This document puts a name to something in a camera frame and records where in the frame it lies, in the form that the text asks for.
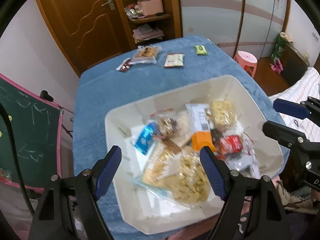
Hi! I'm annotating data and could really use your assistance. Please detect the red snack packet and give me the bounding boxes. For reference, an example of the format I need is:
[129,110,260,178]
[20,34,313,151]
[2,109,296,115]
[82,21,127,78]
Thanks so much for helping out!
[214,135,245,160]

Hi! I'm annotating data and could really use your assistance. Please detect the puffed corn snack bag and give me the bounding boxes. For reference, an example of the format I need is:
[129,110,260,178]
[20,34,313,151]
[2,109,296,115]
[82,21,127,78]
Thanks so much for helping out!
[164,146,210,205]

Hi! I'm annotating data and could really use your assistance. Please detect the white orange snack packet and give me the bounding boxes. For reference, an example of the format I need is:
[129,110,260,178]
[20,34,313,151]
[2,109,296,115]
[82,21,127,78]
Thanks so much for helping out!
[185,103,216,152]

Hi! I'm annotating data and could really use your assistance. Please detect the small red white packet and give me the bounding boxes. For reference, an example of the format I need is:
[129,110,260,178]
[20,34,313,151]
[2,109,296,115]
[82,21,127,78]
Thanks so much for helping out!
[116,57,131,72]

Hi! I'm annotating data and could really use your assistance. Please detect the green snack packet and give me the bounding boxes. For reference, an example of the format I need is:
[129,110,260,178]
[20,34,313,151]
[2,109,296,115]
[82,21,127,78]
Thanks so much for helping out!
[195,45,208,55]

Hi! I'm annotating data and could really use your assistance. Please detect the Lipo white red packet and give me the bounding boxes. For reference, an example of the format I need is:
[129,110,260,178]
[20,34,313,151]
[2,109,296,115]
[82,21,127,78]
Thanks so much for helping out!
[164,53,184,68]

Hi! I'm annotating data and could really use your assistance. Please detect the clear bag brown crackers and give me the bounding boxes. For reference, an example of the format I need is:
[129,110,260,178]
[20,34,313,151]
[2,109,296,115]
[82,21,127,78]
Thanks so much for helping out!
[130,46,162,65]

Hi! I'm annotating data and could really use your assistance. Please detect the checked white bed sheet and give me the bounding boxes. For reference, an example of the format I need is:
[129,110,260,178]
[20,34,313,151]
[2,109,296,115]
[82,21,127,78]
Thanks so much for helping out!
[269,67,320,142]

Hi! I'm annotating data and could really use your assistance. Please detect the white crumpled wrapper packet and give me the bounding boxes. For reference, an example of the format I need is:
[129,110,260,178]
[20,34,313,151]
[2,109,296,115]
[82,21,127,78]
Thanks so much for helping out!
[225,153,261,179]

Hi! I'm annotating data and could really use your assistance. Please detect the dark wooden cabinet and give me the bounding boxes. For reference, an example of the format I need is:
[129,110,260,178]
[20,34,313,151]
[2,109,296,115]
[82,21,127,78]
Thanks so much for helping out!
[280,44,310,86]

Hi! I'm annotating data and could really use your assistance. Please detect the blue white snack packet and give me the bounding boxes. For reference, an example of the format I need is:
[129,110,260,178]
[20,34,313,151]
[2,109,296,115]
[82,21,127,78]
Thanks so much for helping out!
[134,122,158,155]

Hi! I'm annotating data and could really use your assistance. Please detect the white plastic bin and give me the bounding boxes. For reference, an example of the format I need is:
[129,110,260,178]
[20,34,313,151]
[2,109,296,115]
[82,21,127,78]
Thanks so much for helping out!
[105,75,284,235]

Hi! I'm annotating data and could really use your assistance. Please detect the square cracker packet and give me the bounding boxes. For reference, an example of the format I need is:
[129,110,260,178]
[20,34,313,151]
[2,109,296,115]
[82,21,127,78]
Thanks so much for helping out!
[209,100,235,128]

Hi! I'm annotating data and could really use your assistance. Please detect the pink plastic stool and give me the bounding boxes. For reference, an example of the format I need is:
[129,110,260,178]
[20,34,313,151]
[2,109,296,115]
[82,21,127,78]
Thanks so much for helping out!
[233,50,258,78]

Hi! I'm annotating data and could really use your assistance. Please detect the green bag on cabinet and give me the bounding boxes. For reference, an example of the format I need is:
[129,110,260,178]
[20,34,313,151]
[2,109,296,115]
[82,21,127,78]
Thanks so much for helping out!
[271,32,293,62]

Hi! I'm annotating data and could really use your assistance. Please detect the blue fuzzy table cloth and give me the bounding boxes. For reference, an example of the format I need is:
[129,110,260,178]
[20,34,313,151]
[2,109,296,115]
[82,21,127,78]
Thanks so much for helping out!
[72,35,291,240]

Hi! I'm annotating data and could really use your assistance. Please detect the folded pink cloth stack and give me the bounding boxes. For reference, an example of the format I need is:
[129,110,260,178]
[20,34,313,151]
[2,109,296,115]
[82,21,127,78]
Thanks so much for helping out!
[133,24,164,44]

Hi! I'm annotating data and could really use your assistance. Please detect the brown wooden door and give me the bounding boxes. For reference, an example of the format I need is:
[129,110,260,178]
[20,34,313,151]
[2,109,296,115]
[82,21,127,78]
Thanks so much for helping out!
[36,0,131,76]

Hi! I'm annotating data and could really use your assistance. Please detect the wooden shelf unit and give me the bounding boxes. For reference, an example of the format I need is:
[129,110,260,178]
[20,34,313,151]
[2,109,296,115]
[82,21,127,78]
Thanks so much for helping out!
[116,0,182,50]

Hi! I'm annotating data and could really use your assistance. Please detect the pink basket on shelf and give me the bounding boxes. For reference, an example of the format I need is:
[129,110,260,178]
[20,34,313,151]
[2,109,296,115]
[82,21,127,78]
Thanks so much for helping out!
[137,0,164,17]

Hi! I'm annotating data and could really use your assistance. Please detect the green chalkboard pink frame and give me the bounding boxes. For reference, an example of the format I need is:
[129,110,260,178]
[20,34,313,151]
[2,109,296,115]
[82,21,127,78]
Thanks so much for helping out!
[1,75,63,193]

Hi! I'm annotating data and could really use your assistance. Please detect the silver door handle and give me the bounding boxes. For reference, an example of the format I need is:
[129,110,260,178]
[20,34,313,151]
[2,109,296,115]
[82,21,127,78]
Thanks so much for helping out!
[101,0,116,10]

